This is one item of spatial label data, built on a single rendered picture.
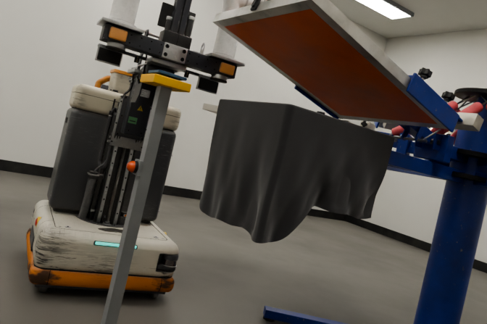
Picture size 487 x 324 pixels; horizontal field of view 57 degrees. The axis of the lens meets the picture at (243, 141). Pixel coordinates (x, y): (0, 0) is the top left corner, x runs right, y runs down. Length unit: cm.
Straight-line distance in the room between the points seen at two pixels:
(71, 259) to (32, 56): 333
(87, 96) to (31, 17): 293
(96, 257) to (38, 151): 319
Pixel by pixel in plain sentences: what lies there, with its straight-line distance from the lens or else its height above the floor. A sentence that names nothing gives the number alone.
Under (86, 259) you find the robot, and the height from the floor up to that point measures 18.
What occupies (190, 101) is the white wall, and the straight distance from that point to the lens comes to 562.
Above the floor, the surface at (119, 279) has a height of 29.
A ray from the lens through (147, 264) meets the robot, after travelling 216.
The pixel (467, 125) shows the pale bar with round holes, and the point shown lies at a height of 106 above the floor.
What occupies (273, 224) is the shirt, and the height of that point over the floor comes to 58.
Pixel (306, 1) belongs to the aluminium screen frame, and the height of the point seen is 123.
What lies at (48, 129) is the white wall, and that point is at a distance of 517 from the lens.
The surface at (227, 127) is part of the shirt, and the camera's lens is 161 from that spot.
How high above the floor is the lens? 80
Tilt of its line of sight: 1 degrees up
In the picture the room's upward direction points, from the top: 13 degrees clockwise
